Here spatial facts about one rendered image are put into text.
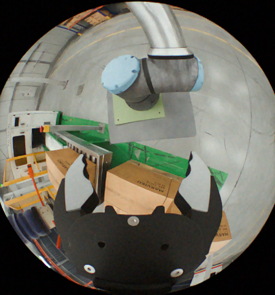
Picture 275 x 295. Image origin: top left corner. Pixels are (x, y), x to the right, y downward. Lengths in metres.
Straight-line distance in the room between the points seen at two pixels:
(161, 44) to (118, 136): 0.53
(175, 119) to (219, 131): 0.95
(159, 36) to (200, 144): 1.20
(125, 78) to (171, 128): 0.33
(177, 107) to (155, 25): 0.41
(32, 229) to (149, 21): 1.04
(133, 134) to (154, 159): 0.81
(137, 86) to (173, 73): 0.12
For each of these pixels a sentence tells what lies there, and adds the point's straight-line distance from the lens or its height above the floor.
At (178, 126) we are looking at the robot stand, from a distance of 0.51.
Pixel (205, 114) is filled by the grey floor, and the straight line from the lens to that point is 1.34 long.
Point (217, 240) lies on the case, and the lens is 0.81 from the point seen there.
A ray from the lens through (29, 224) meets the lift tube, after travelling 0.82.
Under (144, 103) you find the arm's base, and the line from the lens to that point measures 0.47.
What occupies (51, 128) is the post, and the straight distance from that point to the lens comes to 1.21.
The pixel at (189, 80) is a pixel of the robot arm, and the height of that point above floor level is 0.98.
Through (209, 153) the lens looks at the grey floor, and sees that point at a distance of 1.35.
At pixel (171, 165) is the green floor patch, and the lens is 1.31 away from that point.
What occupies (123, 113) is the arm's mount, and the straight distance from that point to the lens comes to 0.58.
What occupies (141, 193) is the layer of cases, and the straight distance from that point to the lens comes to 0.91.
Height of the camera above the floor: 1.26
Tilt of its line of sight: 66 degrees down
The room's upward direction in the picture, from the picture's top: 108 degrees counter-clockwise
